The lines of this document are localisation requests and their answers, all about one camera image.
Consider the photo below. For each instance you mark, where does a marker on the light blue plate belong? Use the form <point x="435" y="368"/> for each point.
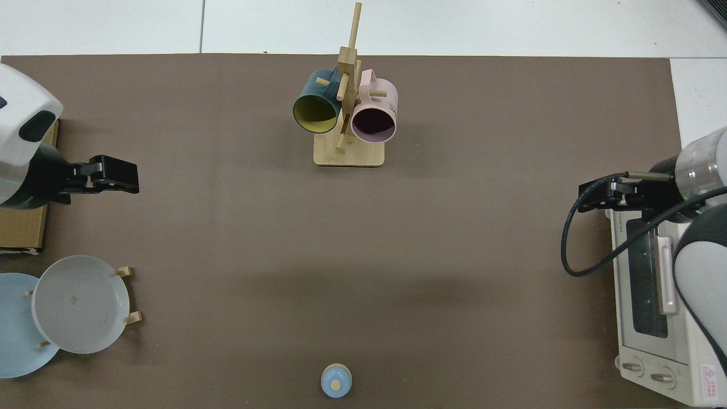
<point x="17" y="335"/>

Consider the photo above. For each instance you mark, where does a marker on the pale toaster oven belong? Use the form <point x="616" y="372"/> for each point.
<point x="647" y="318"/>

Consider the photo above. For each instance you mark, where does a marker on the dark blue mug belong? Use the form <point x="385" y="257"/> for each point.
<point x="315" y="111"/>

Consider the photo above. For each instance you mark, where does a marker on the grey plate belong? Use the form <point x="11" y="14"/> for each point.
<point x="79" y="304"/>

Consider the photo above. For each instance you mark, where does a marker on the brown table cloth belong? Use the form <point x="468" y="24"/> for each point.
<point x="341" y="255"/>

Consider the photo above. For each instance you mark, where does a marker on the pink mug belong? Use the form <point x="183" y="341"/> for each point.
<point x="375" y="122"/>

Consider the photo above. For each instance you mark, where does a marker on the small blue round thing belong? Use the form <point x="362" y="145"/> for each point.
<point x="336" y="382"/>

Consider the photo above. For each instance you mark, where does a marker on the dark flat device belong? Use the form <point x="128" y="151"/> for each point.
<point x="717" y="10"/>

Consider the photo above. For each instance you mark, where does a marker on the wooden plate rack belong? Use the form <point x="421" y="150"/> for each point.
<point x="132" y="318"/>

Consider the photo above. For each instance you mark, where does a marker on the wooden cup stand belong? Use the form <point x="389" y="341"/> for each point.
<point x="349" y="153"/>

